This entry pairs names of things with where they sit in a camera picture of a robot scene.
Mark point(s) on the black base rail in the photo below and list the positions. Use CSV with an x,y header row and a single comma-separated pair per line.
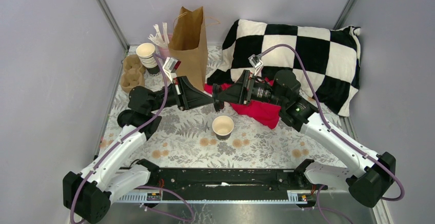
x,y
229,185

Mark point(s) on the black paper coffee cup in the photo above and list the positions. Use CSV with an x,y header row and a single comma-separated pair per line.
x,y
222,126

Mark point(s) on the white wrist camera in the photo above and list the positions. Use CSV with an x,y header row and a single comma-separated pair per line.
x,y
170,67
256,62

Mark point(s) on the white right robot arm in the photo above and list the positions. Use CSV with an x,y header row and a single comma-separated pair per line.
x,y
367,175

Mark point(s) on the stack of paper cups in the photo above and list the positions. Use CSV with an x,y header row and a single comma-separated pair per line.
x,y
145,52

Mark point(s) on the red cloth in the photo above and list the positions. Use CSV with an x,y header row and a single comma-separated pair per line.
x,y
265,113

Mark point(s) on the floral table mat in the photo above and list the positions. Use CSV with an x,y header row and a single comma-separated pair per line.
x,y
185,139

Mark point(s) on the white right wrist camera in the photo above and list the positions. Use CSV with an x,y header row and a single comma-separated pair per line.
x,y
256,62

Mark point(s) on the black plastic cup lid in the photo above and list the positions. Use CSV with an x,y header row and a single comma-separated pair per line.
x,y
218,105

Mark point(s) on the cardboard cup carrier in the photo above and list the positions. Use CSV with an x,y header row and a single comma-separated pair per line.
x,y
133,73

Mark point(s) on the brown paper bag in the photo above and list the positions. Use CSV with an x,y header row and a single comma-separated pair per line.
x,y
189,45

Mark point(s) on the pink cup holder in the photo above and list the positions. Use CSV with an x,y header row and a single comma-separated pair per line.
x,y
164,51

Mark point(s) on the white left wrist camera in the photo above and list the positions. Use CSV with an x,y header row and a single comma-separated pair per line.
x,y
170,67

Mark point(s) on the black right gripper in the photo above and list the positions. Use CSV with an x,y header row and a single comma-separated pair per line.
x,y
237,93

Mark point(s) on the checkered black white pillow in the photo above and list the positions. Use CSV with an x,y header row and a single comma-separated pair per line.
x,y
325,62

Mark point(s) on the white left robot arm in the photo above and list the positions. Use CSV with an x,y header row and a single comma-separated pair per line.
x,y
91,192

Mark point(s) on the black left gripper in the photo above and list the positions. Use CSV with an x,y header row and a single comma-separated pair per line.
x,y
188,96

